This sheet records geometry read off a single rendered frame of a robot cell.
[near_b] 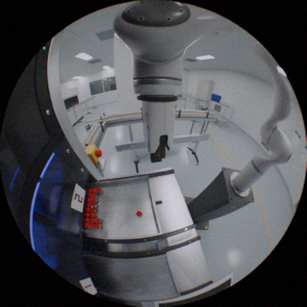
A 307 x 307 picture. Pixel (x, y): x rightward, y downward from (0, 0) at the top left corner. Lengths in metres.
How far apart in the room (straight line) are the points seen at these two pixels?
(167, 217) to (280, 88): 0.66
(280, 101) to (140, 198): 0.70
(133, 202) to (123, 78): 1.57
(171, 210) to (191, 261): 0.25
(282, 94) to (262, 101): 4.77
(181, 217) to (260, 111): 5.08
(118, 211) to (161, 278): 0.35
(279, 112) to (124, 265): 0.80
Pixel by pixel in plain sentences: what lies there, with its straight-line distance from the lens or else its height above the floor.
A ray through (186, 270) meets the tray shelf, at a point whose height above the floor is 0.88.
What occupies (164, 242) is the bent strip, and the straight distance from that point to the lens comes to 0.38.
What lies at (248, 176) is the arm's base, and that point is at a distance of 0.60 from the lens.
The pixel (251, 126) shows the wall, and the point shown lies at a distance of 5.28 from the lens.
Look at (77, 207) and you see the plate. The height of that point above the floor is 1.02.
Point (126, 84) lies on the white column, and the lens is 1.61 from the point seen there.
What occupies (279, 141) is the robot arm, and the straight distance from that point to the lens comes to 0.52.
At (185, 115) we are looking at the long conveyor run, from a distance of 1.24.
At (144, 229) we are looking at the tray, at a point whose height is 0.88.
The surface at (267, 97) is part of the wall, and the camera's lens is 5.22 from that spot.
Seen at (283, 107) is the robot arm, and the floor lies 1.37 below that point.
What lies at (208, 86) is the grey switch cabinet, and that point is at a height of 1.55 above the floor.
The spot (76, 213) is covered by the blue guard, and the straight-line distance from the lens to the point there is 0.35.
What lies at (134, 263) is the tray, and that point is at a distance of 0.43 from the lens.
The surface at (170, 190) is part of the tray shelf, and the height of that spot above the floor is 0.88.
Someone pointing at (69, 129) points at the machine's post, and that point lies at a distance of 0.37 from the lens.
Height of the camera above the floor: 1.28
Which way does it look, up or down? 43 degrees down
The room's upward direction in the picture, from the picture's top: straight up
